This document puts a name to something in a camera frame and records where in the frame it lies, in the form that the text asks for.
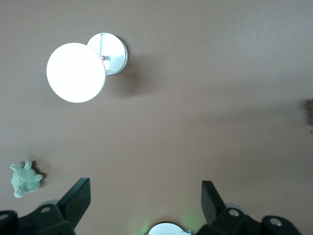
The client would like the green turtle plush toy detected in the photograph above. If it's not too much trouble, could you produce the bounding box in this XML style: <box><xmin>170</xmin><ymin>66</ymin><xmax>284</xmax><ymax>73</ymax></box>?
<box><xmin>9</xmin><ymin>160</ymin><xmax>44</xmax><ymax>198</ymax></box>

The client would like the brown lion statue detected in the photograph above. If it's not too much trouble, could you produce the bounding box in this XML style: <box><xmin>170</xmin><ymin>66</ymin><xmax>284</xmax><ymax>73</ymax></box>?
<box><xmin>302</xmin><ymin>97</ymin><xmax>313</xmax><ymax>135</ymax></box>

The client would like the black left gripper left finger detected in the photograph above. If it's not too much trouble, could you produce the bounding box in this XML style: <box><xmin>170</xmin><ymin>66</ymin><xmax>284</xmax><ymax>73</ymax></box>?
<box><xmin>0</xmin><ymin>178</ymin><xmax>91</xmax><ymax>235</ymax></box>

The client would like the large white plate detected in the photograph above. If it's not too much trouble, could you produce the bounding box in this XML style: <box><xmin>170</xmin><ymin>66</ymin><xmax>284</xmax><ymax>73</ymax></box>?
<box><xmin>45</xmin><ymin>32</ymin><xmax>128</xmax><ymax>103</ymax></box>

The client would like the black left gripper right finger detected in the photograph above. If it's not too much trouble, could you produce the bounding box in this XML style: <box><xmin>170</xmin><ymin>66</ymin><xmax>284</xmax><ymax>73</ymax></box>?
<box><xmin>195</xmin><ymin>180</ymin><xmax>303</xmax><ymax>235</ymax></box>

